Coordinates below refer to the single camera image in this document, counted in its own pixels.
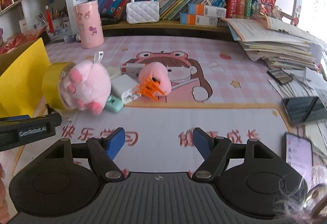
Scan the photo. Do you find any pink cylindrical container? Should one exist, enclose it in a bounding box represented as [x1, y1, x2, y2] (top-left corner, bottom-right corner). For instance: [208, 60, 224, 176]
[74, 0, 104, 49]

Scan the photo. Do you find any white quilted pearl handbag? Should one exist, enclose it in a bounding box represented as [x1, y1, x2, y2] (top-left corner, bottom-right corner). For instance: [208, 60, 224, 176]
[126, 0, 160, 25]

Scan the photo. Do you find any smartphone with lit screen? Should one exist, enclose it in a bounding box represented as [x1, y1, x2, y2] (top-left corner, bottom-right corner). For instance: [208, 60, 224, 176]
[283, 133, 313, 187]

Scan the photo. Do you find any pink plush ball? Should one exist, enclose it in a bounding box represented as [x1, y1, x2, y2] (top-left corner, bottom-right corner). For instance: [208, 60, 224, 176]
[138, 62, 172, 97]

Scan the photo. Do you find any stack of papers and notebooks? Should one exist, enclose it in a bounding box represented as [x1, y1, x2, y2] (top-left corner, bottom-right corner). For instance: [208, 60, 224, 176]
[222, 16, 326, 71]

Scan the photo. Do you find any orange plastic clip toy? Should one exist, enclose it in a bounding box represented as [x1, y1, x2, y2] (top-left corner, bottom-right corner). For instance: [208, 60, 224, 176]
[135, 76, 165, 101]

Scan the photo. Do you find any pink cartoon table mat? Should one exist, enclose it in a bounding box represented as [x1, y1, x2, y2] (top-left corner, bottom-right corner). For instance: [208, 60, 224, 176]
[1, 36, 304, 183]

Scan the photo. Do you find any white eraser block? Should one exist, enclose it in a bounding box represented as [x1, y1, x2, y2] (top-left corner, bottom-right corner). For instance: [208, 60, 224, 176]
[106, 67, 121, 80]

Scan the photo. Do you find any yellow cardboard box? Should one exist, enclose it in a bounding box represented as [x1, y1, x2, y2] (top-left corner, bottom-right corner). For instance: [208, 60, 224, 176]
[0, 38, 50, 118]

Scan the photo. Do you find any mint green small case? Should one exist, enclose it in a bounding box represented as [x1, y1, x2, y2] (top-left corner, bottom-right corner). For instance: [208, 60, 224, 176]
[104, 95, 124, 113]

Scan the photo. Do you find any pink plush pig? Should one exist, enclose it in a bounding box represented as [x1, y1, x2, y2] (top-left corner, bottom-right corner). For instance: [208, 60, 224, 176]
[59, 51, 111, 115]

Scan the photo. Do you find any orange white box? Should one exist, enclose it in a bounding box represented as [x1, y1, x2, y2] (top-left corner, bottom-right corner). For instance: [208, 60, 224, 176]
[188, 3, 227, 18]
[180, 13, 218, 27]

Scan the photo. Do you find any white power adapter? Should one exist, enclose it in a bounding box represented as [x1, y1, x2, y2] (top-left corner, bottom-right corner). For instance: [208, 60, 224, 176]
[111, 74, 140, 105]

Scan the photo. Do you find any orange white box upper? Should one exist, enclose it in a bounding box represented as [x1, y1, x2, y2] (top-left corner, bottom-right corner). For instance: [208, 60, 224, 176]
[188, 3, 227, 18]

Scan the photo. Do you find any yellow tape roll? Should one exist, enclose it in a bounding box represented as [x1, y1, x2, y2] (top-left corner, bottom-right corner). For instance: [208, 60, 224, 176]
[41, 62, 75, 110]

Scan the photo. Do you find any orange white box lower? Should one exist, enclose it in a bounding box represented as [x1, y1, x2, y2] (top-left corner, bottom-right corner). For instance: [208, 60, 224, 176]
[180, 13, 218, 27]

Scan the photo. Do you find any black calculator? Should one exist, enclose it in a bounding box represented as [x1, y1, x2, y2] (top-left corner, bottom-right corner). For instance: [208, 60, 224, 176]
[267, 68, 293, 85]

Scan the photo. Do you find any red paper sheets pile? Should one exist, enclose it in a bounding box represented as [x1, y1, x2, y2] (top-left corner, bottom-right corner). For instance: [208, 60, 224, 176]
[0, 28, 50, 54]

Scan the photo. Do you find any dark smartphone on papers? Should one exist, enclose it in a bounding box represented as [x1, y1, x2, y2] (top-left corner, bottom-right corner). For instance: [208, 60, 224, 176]
[282, 97, 326, 126]

